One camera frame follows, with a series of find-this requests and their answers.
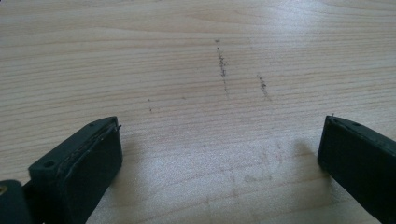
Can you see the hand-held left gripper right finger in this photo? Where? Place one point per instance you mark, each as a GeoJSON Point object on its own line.
{"type": "Point", "coordinates": [361, 158]}

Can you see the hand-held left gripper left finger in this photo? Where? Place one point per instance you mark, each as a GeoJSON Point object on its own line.
{"type": "Point", "coordinates": [81, 168]}

